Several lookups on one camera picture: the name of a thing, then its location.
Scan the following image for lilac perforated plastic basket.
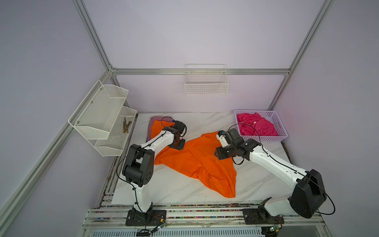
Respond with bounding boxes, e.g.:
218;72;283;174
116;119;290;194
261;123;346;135
234;110;288;142

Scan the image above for wooden clothespins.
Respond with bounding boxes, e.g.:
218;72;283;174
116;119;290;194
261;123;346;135
123;117;132;133

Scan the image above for white mesh lower shelf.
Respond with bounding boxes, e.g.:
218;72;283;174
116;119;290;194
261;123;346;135
93;106;137;157

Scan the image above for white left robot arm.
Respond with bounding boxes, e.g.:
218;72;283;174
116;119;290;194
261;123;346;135
120;126;187;215

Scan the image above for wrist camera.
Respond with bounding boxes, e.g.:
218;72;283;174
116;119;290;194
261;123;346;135
171;120;187;137
216;128;244;148

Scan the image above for folded mauve t-shirt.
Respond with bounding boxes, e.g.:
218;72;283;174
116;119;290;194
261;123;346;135
146;116;174;141

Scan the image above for folded orange t-shirt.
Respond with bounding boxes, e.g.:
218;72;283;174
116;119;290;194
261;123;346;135
149;120;175;139

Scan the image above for white mesh shelf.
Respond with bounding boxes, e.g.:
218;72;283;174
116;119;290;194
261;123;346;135
68;81;128;140
93;106;137;157

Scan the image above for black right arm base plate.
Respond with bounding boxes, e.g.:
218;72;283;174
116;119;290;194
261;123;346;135
242;208;284;225

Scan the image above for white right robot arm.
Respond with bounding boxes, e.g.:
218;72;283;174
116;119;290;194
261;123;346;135
215;136;327;219

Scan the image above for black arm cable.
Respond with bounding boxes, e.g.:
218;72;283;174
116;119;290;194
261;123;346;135
226;122;336;216
116;117;178;237

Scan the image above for orange t-shirt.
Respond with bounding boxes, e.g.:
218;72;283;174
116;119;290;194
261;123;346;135
155;132;236;198
149;120;175;139

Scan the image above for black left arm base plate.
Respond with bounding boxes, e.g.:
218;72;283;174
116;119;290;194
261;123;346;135
125;208;167;227

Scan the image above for pink t-shirt in basket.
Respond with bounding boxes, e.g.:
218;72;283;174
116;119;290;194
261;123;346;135
237;113;278;136

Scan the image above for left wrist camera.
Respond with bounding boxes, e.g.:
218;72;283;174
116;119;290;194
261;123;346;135
171;120;187;137

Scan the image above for white mesh upper shelf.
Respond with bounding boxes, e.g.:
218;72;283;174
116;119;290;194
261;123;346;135
68;81;128;140

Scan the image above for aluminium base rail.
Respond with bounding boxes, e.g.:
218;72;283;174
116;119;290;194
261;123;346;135
78;192;332;237

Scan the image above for white wire wall basket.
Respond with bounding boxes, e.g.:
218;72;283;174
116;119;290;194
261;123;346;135
184;64;229;95

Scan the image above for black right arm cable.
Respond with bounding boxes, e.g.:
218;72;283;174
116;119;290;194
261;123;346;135
226;122;336;216

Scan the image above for aluminium frame profile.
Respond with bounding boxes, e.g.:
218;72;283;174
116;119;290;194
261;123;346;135
0;0;335;226

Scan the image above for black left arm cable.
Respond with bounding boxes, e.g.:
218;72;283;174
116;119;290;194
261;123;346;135
116;117;178;237

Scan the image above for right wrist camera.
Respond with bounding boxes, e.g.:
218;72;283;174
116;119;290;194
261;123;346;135
216;128;244;148

